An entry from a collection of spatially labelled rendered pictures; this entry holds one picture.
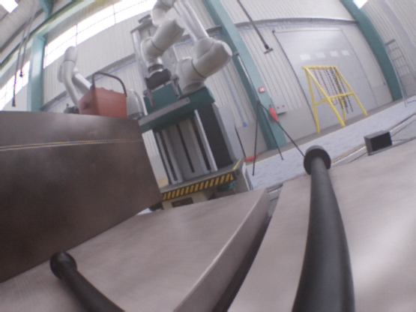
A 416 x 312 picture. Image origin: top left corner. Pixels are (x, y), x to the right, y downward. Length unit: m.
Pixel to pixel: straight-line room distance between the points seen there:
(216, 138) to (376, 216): 1.27
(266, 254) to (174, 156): 1.20
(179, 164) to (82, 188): 0.92
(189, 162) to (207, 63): 0.69
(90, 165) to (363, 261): 0.61
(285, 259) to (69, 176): 0.52
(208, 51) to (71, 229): 1.01
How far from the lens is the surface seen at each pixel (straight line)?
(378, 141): 0.55
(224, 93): 7.33
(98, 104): 0.73
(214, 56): 1.05
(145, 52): 1.00
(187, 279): 0.19
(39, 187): 0.51
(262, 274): 0.16
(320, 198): 0.18
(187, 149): 1.32
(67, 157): 0.57
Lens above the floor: 0.41
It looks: 1 degrees up
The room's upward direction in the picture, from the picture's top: 19 degrees counter-clockwise
